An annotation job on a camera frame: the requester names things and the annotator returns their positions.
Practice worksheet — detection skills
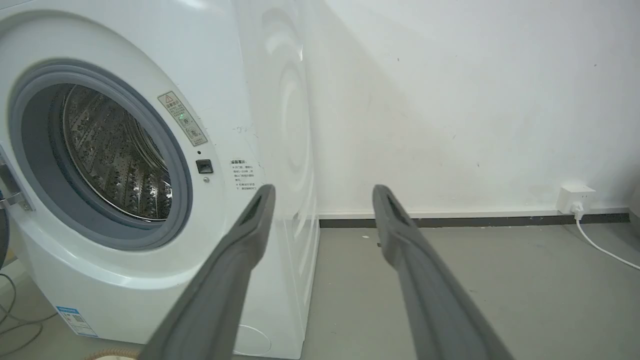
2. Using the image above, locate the thin grey floor cable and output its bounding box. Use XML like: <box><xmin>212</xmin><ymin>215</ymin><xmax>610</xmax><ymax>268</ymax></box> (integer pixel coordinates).
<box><xmin>0</xmin><ymin>272</ymin><xmax>60</xmax><ymax>357</ymax></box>

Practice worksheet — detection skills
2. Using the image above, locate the white wall power socket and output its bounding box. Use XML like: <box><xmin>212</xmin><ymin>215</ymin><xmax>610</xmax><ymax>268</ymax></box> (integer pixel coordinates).
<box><xmin>556</xmin><ymin>185</ymin><xmax>597</xmax><ymax>216</ymax></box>

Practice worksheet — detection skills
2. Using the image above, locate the white power cable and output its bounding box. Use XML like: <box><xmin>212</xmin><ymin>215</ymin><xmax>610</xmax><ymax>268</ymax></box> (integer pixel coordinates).
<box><xmin>572</xmin><ymin>202</ymin><xmax>640</xmax><ymax>271</ymax></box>

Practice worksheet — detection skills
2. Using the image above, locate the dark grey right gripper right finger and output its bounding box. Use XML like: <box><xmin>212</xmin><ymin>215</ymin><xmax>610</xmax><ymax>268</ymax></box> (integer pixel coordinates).
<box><xmin>372</xmin><ymin>184</ymin><xmax>515</xmax><ymax>360</ymax></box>

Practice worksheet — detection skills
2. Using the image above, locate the beige corrugated drain hose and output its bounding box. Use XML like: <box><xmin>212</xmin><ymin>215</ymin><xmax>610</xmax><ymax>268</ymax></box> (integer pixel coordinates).
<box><xmin>85</xmin><ymin>348</ymin><xmax>142</xmax><ymax>360</ymax></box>

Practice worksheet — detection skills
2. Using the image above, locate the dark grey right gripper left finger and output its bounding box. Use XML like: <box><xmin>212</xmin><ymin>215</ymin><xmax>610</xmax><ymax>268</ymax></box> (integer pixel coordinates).
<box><xmin>138</xmin><ymin>184</ymin><xmax>277</xmax><ymax>360</ymax></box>

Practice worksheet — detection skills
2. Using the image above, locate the white front-load washing machine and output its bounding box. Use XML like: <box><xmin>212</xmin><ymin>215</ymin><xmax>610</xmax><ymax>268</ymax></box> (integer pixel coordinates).
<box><xmin>0</xmin><ymin>0</ymin><xmax>321</xmax><ymax>360</ymax></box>

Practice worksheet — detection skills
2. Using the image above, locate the washing machine door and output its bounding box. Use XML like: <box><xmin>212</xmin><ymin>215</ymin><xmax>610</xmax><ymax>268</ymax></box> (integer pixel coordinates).
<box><xmin>0</xmin><ymin>145</ymin><xmax>36</xmax><ymax>268</ymax></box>

